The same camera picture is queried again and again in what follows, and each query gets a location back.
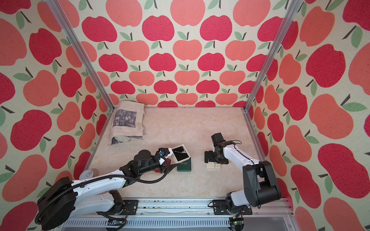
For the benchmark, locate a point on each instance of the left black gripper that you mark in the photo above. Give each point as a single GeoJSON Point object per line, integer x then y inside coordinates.
{"type": "Point", "coordinates": [164, 169]}

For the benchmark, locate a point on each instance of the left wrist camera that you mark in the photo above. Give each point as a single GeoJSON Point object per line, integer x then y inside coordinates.
{"type": "Point", "coordinates": [165, 152]}

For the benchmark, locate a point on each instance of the aluminium frame post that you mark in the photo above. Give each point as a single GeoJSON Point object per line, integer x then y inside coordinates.
{"type": "Point", "coordinates": [276, 45]}
{"type": "Point", "coordinates": [62, 19]}

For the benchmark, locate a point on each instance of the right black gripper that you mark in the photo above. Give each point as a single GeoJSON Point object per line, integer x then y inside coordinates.
{"type": "Point", "coordinates": [210, 158]}

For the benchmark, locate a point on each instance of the right aluminium frame post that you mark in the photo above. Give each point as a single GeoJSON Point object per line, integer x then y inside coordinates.
{"type": "Point", "coordinates": [276, 45]}

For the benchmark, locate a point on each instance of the green jewelry box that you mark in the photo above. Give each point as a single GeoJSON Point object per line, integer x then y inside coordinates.
{"type": "Point", "coordinates": [185, 166]}

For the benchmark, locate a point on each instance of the red jewelry box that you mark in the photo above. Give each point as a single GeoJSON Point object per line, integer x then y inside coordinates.
{"type": "Point", "coordinates": [163, 167]}

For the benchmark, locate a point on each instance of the left aluminium frame post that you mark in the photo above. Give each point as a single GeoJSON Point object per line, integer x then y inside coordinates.
{"type": "Point", "coordinates": [62, 19]}

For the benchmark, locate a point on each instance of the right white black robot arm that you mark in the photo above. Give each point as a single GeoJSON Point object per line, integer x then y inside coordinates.
{"type": "Point", "coordinates": [260, 185]}

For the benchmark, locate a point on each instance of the cream lift-off box lid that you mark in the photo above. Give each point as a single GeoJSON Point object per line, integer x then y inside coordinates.
{"type": "Point", "coordinates": [213, 165]}

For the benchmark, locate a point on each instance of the folded beige patterned cloth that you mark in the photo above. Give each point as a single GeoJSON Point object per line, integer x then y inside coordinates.
{"type": "Point", "coordinates": [127, 122]}

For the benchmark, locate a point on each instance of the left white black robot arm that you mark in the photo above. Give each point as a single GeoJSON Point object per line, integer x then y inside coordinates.
{"type": "Point", "coordinates": [66, 198]}

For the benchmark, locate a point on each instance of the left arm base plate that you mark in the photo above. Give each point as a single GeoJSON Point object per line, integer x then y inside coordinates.
{"type": "Point", "coordinates": [127, 206]}

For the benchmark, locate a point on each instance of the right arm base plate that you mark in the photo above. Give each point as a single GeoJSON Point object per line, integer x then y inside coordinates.
{"type": "Point", "coordinates": [226, 207]}

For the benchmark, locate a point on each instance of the white round object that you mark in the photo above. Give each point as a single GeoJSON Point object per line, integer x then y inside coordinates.
{"type": "Point", "coordinates": [86, 175]}

